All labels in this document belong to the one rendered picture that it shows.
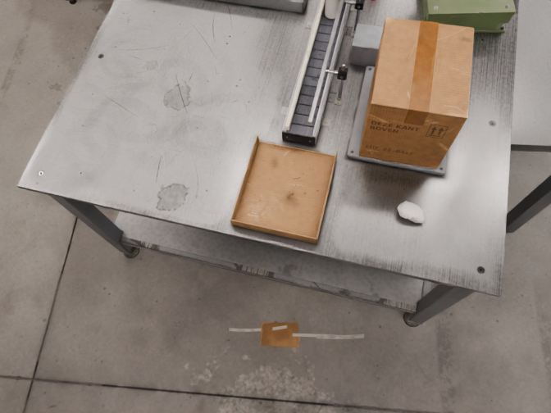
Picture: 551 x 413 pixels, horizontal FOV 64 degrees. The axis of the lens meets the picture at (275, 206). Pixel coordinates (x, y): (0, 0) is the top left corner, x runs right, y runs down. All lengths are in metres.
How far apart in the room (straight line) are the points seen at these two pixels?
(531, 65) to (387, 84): 0.70
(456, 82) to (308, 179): 0.49
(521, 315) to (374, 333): 0.66
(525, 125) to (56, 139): 1.53
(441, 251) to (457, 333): 0.89
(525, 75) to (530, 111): 0.15
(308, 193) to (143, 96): 0.68
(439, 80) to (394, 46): 0.16
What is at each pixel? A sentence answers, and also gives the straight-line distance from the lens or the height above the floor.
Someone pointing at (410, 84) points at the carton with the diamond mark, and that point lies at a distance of 1.23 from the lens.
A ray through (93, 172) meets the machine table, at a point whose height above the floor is 0.83.
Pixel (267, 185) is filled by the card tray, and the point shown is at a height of 0.83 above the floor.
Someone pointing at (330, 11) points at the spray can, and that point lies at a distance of 1.68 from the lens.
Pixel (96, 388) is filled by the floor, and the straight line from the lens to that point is 2.25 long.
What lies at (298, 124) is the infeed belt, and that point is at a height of 0.88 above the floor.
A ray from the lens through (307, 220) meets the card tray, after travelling 1.31.
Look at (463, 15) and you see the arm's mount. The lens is 1.75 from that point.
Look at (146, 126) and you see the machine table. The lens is 1.56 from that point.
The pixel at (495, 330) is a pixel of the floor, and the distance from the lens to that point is 2.25.
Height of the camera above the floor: 2.06
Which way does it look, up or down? 67 degrees down
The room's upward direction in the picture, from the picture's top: 8 degrees counter-clockwise
